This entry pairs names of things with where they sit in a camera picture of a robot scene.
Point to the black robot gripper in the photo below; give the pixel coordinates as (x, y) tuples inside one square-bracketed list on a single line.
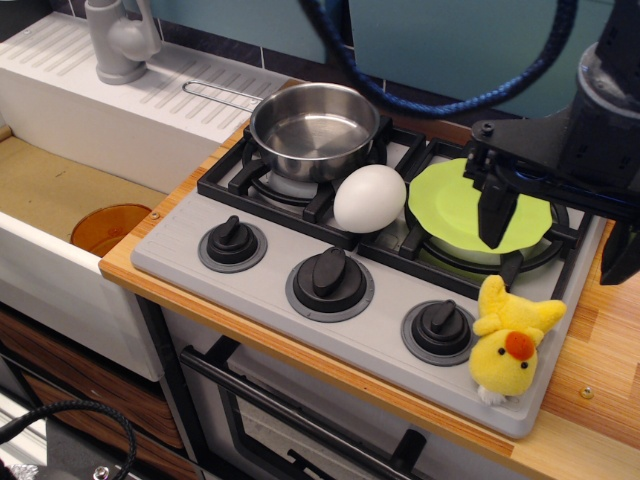
[(595, 171)]

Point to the yellow stuffed duck toy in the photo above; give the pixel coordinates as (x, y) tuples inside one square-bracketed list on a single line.
[(510, 328)]

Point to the white egg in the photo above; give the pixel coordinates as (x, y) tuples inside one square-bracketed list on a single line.
[(369, 199)]

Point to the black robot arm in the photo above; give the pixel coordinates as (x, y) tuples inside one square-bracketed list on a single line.
[(608, 77)]

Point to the green plate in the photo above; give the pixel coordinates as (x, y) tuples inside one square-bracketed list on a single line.
[(445, 204)]

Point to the black right stove knob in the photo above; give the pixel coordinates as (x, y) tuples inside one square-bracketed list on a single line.
[(439, 333)]

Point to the black stove knob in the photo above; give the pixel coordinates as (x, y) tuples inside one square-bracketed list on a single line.
[(232, 247), (439, 333), (329, 287)]

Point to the grey toy stove top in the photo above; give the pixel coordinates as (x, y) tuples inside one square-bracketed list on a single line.
[(398, 303)]

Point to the black middle stove knob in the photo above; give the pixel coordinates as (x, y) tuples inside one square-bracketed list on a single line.
[(329, 287)]

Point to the stainless steel pot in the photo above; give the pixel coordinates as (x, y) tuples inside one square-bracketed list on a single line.
[(311, 132)]

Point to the black left stove knob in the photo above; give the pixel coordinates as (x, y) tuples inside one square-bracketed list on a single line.
[(232, 247)]

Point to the black right burner grate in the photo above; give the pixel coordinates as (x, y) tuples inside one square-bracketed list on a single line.
[(554, 268)]

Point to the black burner grate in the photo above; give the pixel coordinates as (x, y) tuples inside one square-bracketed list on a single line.
[(241, 180), (554, 268)]

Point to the black left burner grate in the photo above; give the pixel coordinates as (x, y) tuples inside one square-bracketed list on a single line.
[(241, 180)]

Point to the orange plastic bowl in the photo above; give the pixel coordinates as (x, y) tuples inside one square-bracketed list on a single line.
[(101, 230)]

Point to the grey toy faucet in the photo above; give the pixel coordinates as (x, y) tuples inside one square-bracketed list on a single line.
[(122, 46)]

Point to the white toy sink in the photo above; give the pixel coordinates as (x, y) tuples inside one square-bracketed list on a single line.
[(93, 145)]

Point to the wooden drawer fronts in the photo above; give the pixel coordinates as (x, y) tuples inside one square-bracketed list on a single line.
[(48, 367)]

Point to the oven door with handle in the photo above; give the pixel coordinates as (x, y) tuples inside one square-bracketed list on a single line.
[(287, 425)]

